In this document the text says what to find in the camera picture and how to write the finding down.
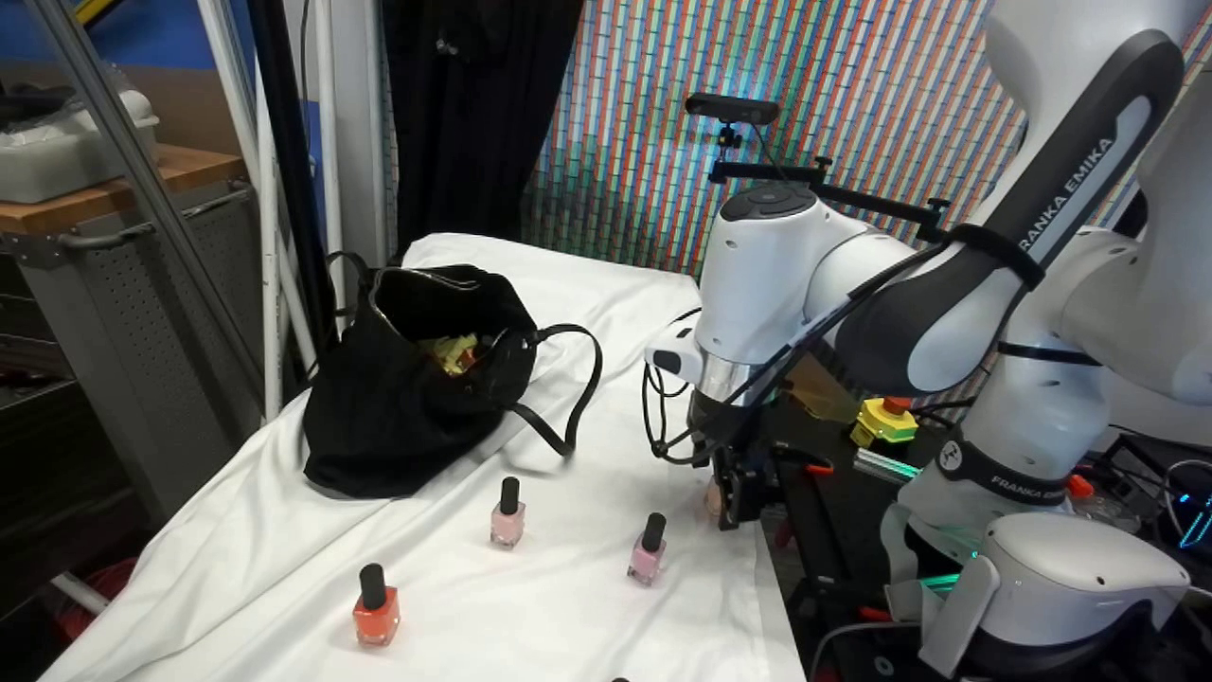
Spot aluminium frame bar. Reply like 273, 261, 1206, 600
26, 0, 269, 391

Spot yellow cloth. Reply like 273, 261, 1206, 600
427, 331, 489, 380

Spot teal flat box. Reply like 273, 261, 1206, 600
855, 448, 925, 484

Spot black fabric bag with strap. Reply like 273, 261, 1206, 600
298, 259, 605, 504

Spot white tablecloth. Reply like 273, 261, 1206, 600
36, 230, 810, 682

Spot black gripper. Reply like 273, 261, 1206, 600
685, 391, 787, 534

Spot white vertical post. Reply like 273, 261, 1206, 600
308, 0, 391, 275

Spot pale pink nail polish bottle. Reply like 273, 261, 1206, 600
489, 473, 531, 552

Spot black stereo camera bar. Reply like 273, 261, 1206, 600
681, 90, 783, 127

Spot black gripper cable bundle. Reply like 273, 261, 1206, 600
638, 221, 1055, 470

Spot white plastic container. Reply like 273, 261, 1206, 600
0, 86, 162, 204

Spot black fabric curtain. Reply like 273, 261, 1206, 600
378, 0, 589, 261

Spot black vertical pole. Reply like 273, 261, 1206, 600
242, 0, 345, 383

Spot grey cart with wooden top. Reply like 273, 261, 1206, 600
0, 143, 277, 509

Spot yellow emergency stop button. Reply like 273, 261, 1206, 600
851, 391, 925, 449

